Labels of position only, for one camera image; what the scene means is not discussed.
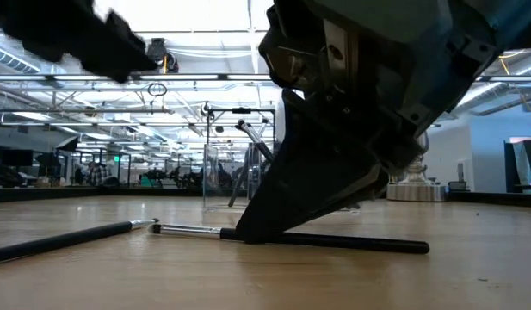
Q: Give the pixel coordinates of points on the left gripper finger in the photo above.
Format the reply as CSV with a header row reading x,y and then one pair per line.
x,y
114,43
121,74

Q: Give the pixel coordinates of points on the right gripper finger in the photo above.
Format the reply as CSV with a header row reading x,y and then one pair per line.
x,y
312,181

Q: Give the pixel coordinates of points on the clear acrylic brush organizer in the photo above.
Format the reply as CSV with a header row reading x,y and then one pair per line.
x,y
213,181

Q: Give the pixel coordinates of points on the black softbox light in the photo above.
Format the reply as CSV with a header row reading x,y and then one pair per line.
x,y
68,144

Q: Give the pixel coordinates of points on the person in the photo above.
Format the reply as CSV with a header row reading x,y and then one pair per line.
x,y
96,174

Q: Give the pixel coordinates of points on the white shade silver table lamp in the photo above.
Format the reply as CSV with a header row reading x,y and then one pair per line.
x,y
415,193

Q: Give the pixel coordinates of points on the black monitor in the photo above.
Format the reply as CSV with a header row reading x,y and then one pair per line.
x,y
17,157

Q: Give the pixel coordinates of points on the small grey box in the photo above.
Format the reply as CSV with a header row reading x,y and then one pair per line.
x,y
456,186

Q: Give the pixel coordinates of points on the black panel with grey sheet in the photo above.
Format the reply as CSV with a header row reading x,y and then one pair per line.
x,y
512,168

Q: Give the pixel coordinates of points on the black camera stand frame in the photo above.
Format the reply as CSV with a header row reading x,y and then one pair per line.
x,y
241,110

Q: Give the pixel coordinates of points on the black aluminium table frame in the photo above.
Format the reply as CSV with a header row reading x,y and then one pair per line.
x,y
75,194

